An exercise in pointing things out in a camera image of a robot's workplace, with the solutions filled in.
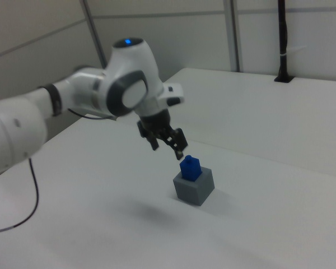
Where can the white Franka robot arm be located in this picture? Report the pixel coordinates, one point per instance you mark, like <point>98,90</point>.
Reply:
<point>131,67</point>

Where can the grey hollow cuboid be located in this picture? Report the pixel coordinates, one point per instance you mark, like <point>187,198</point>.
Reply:
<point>190,193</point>

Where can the black pole with table mount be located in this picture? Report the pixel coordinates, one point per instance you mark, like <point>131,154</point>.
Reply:
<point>282,42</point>

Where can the small white camera box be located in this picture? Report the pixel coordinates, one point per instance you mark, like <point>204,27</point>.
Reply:
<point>175,92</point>

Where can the blue block with knob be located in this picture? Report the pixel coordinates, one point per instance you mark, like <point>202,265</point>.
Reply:
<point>191,168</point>

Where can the grey partition post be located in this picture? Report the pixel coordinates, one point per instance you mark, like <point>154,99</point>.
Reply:
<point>234,33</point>
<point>93,28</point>

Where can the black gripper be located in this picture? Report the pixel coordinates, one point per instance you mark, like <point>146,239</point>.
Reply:
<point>156,120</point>

